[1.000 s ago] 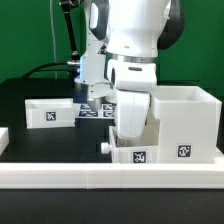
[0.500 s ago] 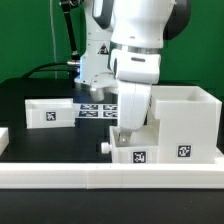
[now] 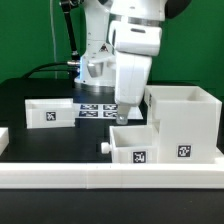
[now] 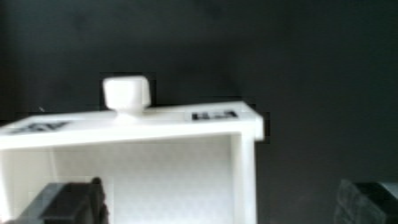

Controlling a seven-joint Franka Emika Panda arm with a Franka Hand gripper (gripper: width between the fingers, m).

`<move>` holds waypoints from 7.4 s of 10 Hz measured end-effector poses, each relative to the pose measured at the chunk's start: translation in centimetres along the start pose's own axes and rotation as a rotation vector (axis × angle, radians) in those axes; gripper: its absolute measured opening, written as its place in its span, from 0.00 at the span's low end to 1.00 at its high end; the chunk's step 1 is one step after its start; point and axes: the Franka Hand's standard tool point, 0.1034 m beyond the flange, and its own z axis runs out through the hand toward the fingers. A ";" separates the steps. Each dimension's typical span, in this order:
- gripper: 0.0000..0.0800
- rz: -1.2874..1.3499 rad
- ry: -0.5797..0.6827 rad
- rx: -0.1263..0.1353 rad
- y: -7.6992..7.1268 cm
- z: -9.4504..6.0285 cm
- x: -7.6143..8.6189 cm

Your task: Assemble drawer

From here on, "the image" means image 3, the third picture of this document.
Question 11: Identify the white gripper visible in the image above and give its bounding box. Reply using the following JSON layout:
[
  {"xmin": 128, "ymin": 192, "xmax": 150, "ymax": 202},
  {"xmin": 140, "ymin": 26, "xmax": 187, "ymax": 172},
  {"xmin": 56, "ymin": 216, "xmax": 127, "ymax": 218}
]
[{"xmin": 87, "ymin": 21, "xmax": 162, "ymax": 125}]

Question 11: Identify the white front drawer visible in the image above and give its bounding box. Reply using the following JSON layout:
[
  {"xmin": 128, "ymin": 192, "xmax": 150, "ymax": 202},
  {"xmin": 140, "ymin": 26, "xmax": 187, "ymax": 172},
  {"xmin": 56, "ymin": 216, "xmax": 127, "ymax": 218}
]
[{"xmin": 101, "ymin": 125, "xmax": 158, "ymax": 164}]

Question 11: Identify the white drawer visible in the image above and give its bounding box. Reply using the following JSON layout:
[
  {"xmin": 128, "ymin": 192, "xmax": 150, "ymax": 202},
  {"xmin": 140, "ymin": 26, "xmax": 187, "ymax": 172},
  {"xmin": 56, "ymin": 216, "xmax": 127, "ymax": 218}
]
[
  {"xmin": 25, "ymin": 98, "xmax": 75, "ymax": 129},
  {"xmin": 101, "ymin": 125, "xmax": 158, "ymax": 164}
]

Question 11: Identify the white drawer cabinet box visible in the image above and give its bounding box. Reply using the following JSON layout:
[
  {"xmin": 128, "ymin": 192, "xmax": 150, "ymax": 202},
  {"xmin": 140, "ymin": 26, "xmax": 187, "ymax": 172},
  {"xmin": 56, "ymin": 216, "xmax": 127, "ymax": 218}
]
[{"xmin": 144, "ymin": 85, "xmax": 222, "ymax": 163}]

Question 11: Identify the white rear drawer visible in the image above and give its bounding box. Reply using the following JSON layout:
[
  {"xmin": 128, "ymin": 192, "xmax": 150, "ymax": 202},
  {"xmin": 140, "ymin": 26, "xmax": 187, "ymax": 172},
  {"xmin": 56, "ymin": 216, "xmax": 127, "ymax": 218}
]
[{"xmin": 25, "ymin": 98, "xmax": 75, "ymax": 129}]

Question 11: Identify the marker tag sheet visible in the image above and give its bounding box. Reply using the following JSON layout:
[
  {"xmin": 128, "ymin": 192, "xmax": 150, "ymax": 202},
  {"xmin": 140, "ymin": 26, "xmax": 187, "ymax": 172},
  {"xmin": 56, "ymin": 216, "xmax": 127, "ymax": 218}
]
[{"xmin": 73, "ymin": 103, "xmax": 144, "ymax": 120}]

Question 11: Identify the white block at left edge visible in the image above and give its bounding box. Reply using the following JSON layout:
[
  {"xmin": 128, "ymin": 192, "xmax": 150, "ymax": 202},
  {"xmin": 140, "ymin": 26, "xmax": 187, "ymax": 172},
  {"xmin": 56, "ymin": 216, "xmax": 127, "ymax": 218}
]
[{"xmin": 0, "ymin": 127, "xmax": 9, "ymax": 155}]

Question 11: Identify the white L-shaped fence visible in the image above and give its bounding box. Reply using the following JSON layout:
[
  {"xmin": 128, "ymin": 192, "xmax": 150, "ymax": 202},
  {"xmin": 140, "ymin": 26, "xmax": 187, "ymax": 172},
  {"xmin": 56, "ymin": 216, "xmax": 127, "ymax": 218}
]
[{"xmin": 0, "ymin": 163, "xmax": 224, "ymax": 189}]

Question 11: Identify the black cable hose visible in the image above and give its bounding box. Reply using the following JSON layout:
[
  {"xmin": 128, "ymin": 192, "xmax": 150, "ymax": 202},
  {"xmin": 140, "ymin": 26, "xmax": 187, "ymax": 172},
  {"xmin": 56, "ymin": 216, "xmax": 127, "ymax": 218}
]
[{"xmin": 21, "ymin": 0, "xmax": 83, "ymax": 80}]

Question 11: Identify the thin grey cable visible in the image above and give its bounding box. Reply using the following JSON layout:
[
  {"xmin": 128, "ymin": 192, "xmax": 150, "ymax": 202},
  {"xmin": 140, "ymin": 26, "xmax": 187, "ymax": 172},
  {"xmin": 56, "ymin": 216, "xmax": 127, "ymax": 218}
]
[{"xmin": 49, "ymin": 0, "xmax": 58, "ymax": 80}]

